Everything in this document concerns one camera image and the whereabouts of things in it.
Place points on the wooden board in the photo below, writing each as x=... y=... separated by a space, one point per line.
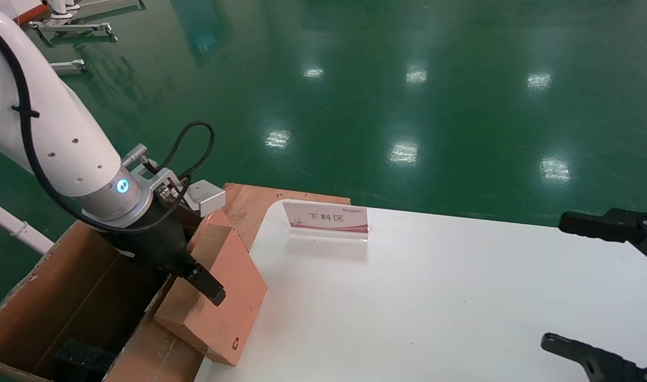
x=254 y=204

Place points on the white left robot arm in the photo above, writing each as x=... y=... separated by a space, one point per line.
x=47 y=122

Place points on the grey floor stand frame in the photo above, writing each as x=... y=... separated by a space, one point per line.
x=71 y=26
x=69 y=66

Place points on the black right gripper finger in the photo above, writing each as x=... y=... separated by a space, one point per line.
x=594 y=225
x=599 y=363

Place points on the white legged robot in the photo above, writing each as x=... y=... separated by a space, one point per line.
x=63 y=10

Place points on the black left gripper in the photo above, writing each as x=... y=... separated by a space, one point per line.
x=159 y=244

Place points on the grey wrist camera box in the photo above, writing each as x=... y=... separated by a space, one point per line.
x=207 y=197

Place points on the small cardboard box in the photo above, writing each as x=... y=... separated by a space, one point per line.
x=233 y=297

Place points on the acrylic sign with red print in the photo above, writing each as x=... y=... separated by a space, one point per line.
x=329 y=217

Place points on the silver camera bracket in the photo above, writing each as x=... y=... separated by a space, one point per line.
x=156 y=180

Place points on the large open cardboard box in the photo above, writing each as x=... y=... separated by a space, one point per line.
x=63 y=286

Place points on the black foam block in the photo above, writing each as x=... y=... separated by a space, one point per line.
x=85 y=361

